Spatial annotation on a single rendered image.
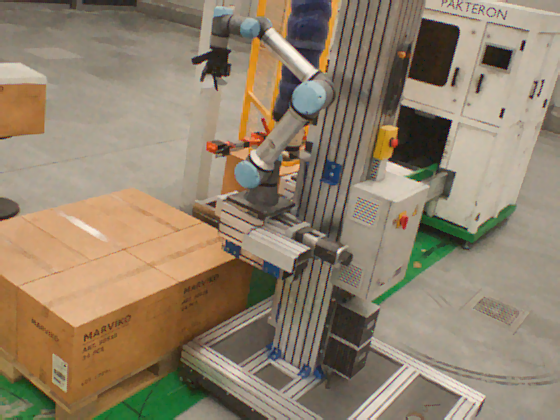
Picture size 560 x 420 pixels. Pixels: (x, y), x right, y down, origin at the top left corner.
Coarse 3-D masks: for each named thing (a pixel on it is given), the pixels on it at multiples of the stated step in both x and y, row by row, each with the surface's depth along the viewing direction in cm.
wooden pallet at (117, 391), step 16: (0, 352) 295; (176, 352) 318; (0, 368) 298; (16, 368) 290; (144, 368) 301; (160, 368) 312; (176, 368) 324; (112, 384) 285; (128, 384) 304; (144, 384) 306; (64, 400) 270; (80, 400) 272; (96, 400) 280; (112, 400) 292; (64, 416) 272; (80, 416) 275
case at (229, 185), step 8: (232, 152) 363; (240, 152) 365; (248, 152) 368; (232, 160) 360; (240, 160) 356; (232, 168) 361; (280, 168) 350; (288, 168) 353; (296, 168) 356; (224, 176) 366; (232, 176) 363; (280, 176) 341; (224, 184) 368; (232, 184) 364; (224, 192) 369; (232, 192) 365
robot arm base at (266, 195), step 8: (264, 184) 271; (272, 184) 272; (248, 192) 275; (256, 192) 272; (264, 192) 272; (272, 192) 273; (248, 200) 275; (256, 200) 272; (264, 200) 273; (272, 200) 274
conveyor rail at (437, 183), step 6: (438, 174) 515; (444, 174) 518; (426, 180) 495; (432, 180) 498; (438, 180) 510; (444, 180) 523; (432, 186) 504; (438, 186) 516; (432, 192) 509; (438, 192) 522; (426, 198) 502; (432, 198) 513
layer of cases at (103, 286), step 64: (128, 192) 387; (0, 256) 293; (64, 256) 303; (128, 256) 313; (192, 256) 325; (0, 320) 288; (64, 320) 256; (128, 320) 279; (192, 320) 320; (64, 384) 267
